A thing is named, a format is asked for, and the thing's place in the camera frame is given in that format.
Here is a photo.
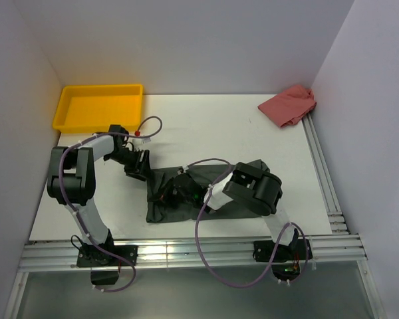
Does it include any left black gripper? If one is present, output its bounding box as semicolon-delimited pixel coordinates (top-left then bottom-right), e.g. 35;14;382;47
105;148;154;181

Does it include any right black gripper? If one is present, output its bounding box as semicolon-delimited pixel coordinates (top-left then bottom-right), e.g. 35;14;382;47
149;177;196;208

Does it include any dark green t-shirt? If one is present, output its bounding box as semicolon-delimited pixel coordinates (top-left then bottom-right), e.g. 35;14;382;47
146;164;258;224

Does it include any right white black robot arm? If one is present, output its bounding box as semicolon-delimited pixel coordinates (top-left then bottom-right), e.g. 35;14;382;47
150;162;289;235

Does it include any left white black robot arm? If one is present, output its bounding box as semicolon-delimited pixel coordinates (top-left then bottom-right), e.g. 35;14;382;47
47;125;152;265

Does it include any yellow plastic tray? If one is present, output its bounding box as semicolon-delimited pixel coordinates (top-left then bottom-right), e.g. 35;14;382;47
52;84;144;134

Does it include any folded pink t-shirt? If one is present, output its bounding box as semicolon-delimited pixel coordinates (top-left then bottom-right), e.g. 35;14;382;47
257;84;317;128

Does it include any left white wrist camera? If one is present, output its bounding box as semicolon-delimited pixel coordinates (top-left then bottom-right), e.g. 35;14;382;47
128;138;151;150

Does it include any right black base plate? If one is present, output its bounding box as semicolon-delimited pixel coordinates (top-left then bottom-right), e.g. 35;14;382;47
253;239;313;263

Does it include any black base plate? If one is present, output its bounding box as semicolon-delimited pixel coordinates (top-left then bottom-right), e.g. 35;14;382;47
253;239;313;263
76;245;138;268

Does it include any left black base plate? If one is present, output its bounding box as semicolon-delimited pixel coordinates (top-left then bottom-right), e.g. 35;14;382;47
76;245;138;268

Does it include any right side aluminium rail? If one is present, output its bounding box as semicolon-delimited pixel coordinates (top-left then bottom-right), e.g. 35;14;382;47
302;115;350;235

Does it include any front aluminium rail frame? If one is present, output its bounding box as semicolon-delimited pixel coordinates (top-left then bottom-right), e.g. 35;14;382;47
4;234;386;318

